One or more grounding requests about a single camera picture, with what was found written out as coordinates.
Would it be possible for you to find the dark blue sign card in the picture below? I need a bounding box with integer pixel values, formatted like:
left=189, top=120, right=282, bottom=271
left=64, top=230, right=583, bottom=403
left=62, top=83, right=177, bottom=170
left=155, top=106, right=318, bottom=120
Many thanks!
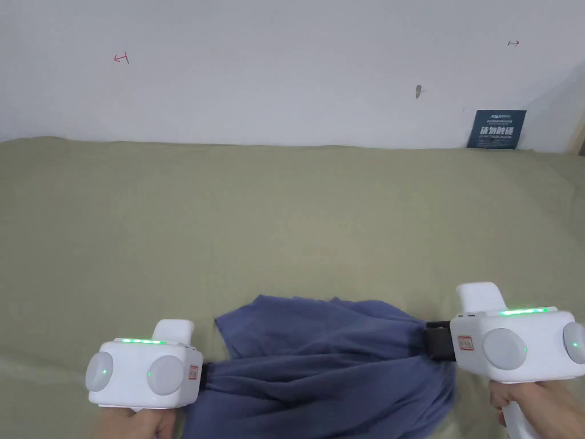
left=466, top=109, right=527, bottom=150

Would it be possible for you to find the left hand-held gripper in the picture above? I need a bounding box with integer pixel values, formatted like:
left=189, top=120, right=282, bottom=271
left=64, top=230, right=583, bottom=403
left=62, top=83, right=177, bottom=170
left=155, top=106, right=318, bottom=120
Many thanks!
left=85, top=319, right=214, bottom=410

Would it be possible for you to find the bed with pale green sheet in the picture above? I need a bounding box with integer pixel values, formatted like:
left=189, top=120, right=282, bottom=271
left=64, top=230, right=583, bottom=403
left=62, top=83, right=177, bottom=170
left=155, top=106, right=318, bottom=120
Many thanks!
left=0, top=135, right=585, bottom=439

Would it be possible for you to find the blue shirt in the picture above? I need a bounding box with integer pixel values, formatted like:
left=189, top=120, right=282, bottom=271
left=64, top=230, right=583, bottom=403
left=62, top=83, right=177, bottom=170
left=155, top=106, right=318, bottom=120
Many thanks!
left=182, top=294, right=459, bottom=439

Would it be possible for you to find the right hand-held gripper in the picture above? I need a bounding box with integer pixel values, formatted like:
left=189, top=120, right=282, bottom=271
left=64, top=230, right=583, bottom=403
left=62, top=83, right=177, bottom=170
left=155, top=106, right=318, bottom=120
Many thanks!
left=420, top=282, right=585, bottom=439

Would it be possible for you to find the person's left hand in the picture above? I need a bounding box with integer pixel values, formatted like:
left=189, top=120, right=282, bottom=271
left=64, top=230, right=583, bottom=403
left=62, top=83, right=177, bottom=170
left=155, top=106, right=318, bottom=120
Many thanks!
left=99, top=404, right=180, bottom=439

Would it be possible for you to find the person's right hand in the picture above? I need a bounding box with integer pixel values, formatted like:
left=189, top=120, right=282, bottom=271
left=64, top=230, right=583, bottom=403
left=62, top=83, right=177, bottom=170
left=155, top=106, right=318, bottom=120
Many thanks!
left=487, top=378, right=585, bottom=439

